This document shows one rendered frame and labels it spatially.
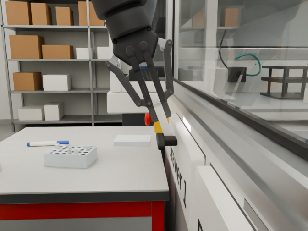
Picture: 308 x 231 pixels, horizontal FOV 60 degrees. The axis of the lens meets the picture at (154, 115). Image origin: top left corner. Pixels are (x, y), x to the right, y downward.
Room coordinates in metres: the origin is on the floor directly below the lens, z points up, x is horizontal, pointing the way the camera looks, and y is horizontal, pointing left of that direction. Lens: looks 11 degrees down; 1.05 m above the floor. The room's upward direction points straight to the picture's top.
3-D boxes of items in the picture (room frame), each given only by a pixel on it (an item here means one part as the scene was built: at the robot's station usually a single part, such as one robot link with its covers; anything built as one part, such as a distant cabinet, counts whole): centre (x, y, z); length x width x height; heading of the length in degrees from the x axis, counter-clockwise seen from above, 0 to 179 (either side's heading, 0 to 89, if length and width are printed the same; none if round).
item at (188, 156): (0.47, -0.05, 0.87); 0.29 x 0.02 x 0.11; 2
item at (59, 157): (0.74, 0.24, 0.78); 0.12 x 0.08 x 0.04; 81
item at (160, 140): (0.46, -0.02, 0.91); 0.07 x 0.04 x 0.01; 2
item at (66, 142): (0.89, 0.37, 0.77); 0.14 x 0.02 x 0.02; 98
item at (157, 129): (0.79, -0.02, 0.88); 0.07 x 0.05 x 0.07; 2
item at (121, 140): (0.93, 0.08, 0.77); 0.13 x 0.09 x 0.02; 89
